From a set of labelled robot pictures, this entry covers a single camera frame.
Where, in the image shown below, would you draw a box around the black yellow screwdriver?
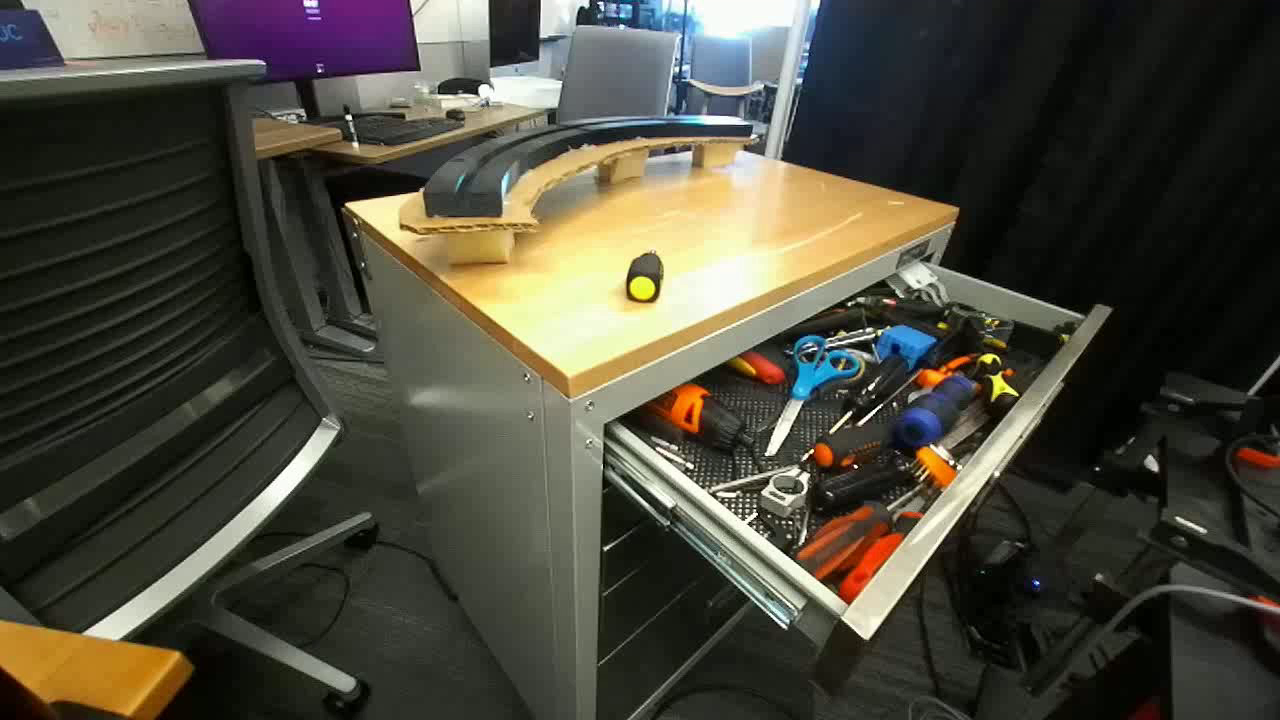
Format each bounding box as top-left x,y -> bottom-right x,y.
621,250 -> 669,308

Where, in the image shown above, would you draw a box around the grey wide tool drawer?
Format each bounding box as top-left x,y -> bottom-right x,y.
599,261 -> 1115,648

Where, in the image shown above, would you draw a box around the black screwdriver orange collar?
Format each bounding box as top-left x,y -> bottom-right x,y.
811,443 -> 961,515

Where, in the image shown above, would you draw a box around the grey tool cabinet wooden top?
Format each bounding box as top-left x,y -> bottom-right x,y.
341,150 -> 963,720

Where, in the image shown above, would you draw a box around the silver metal socket piece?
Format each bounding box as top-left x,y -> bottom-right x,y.
757,464 -> 818,553

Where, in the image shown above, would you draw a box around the curved black track piece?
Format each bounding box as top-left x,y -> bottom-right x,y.
419,113 -> 761,225

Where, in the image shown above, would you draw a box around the blue plastic clamp tool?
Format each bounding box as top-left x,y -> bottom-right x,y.
872,319 -> 940,378

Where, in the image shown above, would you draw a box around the grey fabric office chair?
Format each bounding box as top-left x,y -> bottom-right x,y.
556,21 -> 684,128

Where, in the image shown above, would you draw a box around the silver metal tool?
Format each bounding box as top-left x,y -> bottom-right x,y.
887,261 -> 952,308

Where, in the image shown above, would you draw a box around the white framed background chair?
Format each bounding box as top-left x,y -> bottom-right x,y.
677,32 -> 780,119

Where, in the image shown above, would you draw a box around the wooden office desk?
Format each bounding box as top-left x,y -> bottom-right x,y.
253,98 -> 551,174

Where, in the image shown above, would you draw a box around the black keyboard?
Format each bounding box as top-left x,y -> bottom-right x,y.
349,113 -> 467,150

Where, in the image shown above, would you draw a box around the yellow black small tool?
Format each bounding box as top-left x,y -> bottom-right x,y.
972,353 -> 1023,411

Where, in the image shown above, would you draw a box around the dark computer monitor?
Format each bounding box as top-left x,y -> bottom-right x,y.
483,0 -> 549,71

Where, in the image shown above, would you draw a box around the purple screen monitor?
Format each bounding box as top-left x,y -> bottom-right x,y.
183,0 -> 423,119

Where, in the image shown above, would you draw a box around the grey mesh office chair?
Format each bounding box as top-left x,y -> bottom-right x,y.
0,53 -> 385,718

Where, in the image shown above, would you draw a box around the black equipment stand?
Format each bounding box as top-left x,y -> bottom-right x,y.
1092,373 -> 1280,720

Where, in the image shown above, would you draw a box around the orange wooden board corner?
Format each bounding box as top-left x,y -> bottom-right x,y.
0,618 -> 195,720

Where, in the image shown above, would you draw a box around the blue screen laptop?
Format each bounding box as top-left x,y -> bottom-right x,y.
0,6 -> 68,71

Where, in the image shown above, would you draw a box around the orange black tool handle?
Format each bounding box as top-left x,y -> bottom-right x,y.
653,382 -> 754,458

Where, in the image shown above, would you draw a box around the small red handled tool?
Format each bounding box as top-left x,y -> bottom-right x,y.
729,349 -> 791,391

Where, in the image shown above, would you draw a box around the blue handled scissors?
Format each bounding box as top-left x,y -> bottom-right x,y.
761,331 -> 872,462

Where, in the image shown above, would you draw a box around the red orange handled pliers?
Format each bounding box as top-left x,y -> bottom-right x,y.
797,500 -> 914,604

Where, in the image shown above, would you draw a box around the blue handled screwdriver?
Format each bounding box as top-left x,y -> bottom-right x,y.
892,373 -> 985,454

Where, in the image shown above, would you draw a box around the thin orange handled screwdriver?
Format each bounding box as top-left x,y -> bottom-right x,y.
916,353 -> 985,391

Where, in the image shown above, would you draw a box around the black floor cable bundle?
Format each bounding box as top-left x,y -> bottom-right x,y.
916,504 -> 1085,711

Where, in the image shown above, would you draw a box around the grey floor cable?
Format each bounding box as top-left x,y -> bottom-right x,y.
1064,576 -> 1280,672

